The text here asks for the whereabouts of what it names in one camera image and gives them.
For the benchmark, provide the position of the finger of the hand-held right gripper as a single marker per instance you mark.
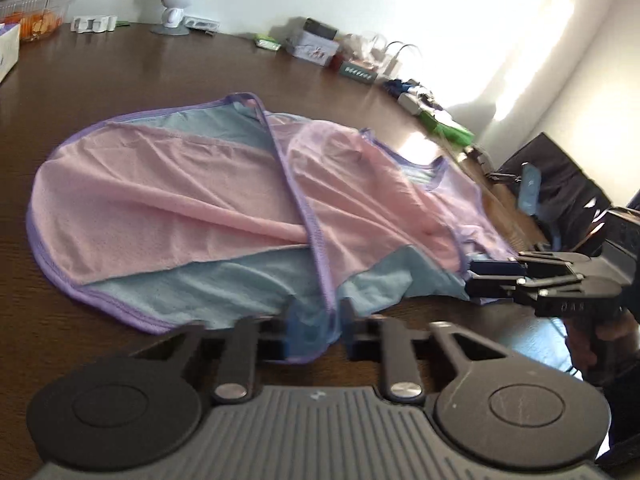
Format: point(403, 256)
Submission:
point(500, 287)
point(545, 261)

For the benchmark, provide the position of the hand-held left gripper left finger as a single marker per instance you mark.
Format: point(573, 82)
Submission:
point(240, 355)

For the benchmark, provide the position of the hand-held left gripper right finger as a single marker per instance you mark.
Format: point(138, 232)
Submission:
point(350, 332)

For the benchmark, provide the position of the pink and blue mesh garment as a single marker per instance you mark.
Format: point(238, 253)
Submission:
point(175, 185)

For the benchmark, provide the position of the person's right hand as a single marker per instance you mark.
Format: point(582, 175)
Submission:
point(617, 332)

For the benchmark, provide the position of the black phone stand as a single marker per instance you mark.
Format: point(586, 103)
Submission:
point(530, 190)

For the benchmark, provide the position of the dark chair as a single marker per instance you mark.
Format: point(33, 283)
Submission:
point(565, 180)

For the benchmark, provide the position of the black flat device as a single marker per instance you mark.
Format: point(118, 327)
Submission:
point(431, 99)

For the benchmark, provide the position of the white power bank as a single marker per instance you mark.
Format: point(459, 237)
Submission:
point(410, 102)

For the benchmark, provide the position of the blue cloth item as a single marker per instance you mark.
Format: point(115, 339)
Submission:
point(397, 88)

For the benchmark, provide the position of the dark green labelled box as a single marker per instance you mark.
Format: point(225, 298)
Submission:
point(357, 72)

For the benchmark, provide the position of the pink box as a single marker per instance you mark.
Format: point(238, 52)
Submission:
point(334, 62)

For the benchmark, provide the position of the crumpled white tissue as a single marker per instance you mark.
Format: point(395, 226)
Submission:
point(362, 45)

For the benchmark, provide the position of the printed tin box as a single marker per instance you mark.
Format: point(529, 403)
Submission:
point(312, 50)

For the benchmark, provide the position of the green packet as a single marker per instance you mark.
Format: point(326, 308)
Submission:
point(266, 42)

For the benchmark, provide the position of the black charger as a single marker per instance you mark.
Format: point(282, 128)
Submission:
point(320, 28)

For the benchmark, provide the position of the white rectangular device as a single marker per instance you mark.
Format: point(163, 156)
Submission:
point(202, 22)

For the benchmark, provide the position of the white astronaut figure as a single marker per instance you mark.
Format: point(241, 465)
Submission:
point(176, 2)

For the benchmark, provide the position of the white plastic holder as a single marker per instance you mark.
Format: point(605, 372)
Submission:
point(92, 24)

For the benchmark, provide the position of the purple tissue pack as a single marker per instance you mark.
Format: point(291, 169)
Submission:
point(7, 52)

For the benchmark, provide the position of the orange fruit pieces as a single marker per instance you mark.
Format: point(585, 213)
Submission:
point(37, 24)

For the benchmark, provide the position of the clear plastic container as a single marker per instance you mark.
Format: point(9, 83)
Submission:
point(55, 2)

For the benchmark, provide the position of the thin metal stick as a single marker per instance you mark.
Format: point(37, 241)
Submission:
point(48, 2)

